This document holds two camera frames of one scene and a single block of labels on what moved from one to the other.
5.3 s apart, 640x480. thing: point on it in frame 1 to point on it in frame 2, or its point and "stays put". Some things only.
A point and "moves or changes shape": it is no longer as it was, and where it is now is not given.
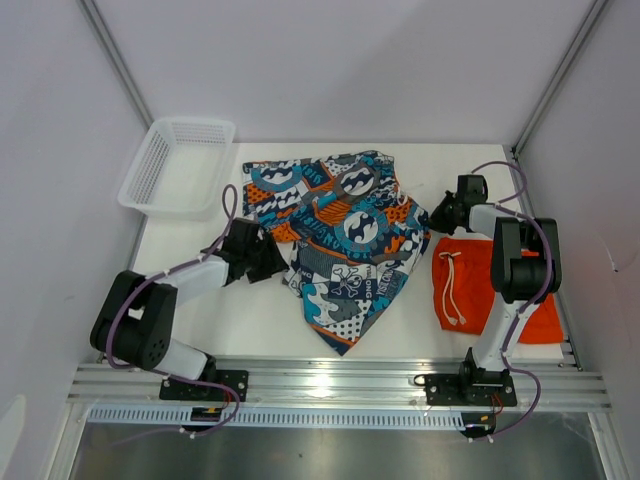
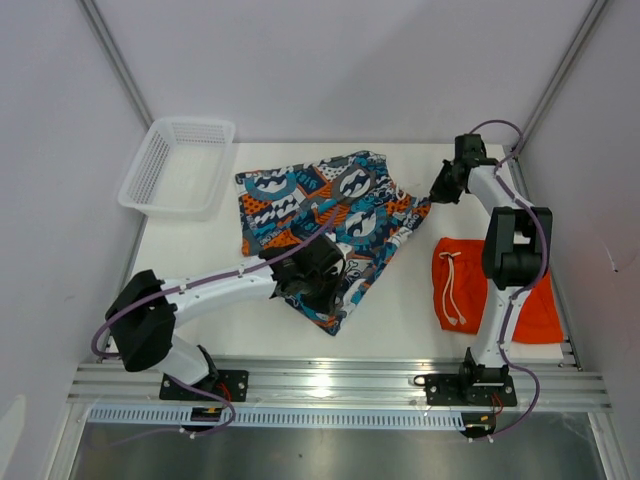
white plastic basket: [182, 169] stays put
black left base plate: [174, 390] stays put
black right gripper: [436, 221] to [437, 192]
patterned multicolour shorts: [351, 232] moves or changes shape
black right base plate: [472, 389] stays put
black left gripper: [274, 262] to [326, 305]
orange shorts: [463, 291] stays put
